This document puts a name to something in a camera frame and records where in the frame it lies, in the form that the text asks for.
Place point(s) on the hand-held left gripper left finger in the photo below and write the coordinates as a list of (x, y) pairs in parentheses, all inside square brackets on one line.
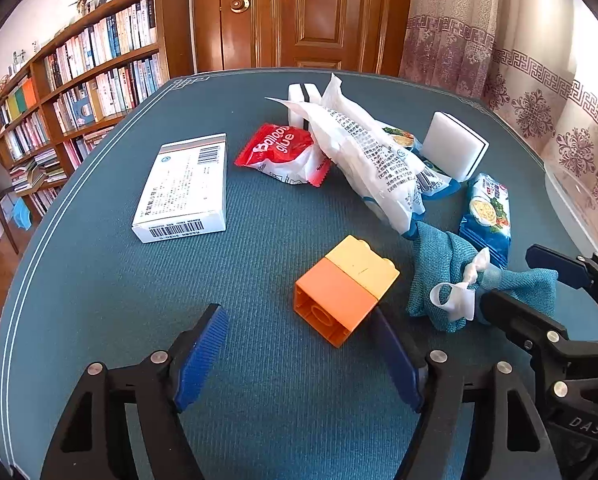
[(204, 355)]

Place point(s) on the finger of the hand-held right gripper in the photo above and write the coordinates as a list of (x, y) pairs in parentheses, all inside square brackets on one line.
[(514, 312), (554, 265)]

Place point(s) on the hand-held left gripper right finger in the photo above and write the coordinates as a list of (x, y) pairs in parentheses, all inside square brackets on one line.
[(396, 360)]

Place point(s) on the clear plastic bowl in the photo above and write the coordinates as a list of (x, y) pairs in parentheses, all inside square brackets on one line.
[(579, 210)]

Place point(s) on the orange and yellow toy block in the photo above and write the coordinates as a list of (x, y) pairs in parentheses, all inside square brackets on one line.
[(339, 290)]

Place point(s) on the teal cloth pouch white ribbon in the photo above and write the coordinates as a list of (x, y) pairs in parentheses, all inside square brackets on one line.
[(436, 265)]

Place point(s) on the white sponge with black stripe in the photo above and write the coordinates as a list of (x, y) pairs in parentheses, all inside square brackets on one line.
[(446, 142), (296, 97)]

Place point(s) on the white medicine box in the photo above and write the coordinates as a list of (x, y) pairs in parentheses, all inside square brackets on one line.
[(179, 185)]

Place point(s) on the white plastic packet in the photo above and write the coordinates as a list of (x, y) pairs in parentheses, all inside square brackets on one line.
[(359, 155)]

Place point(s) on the red glue packet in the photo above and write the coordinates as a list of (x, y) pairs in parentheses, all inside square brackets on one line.
[(274, 150)]

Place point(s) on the patterned white curtain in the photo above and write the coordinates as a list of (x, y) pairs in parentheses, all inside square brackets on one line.
[(529, 60)]

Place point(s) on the light blue cloth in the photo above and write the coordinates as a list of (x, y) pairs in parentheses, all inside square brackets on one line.
[(21, 215)]

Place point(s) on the rows of shelved books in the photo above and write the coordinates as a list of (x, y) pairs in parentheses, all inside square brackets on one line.
[(119, 35)]

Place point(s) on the wooden bookshelf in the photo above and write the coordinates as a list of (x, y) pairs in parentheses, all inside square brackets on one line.
[(171, 20)]

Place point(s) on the wooden door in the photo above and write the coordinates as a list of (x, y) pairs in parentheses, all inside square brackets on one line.
[(309, 15)]

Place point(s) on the brass door knob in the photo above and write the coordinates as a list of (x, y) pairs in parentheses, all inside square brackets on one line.
[(239, 5)]

